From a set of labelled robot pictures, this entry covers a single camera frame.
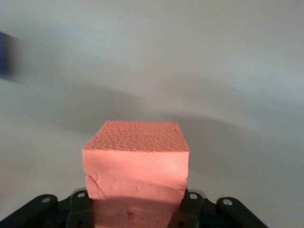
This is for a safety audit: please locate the orange foam block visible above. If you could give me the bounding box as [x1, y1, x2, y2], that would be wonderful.
[82, 120, 190, 228]

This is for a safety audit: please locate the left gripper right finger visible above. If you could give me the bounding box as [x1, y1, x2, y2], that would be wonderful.
[166, 188, 269, 228]

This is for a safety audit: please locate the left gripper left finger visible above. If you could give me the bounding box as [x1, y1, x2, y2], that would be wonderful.
[0, 187, 96, 228]

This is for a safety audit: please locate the purple foam block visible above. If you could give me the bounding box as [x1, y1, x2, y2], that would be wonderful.
[0, 30, 13, 77]

